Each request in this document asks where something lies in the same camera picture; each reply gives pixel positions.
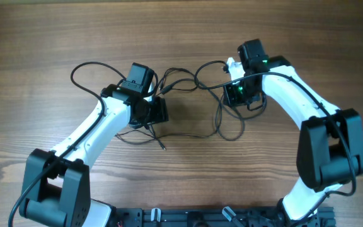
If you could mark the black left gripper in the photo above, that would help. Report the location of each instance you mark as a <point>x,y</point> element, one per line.
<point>160,115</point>

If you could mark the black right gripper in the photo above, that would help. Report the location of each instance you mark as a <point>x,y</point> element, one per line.
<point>233,100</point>

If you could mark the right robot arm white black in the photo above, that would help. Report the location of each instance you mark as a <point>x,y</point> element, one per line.
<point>330,149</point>

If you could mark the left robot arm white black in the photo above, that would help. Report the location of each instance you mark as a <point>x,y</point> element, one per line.
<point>56,183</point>

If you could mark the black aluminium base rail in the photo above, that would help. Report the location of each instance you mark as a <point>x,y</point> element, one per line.
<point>252,217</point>

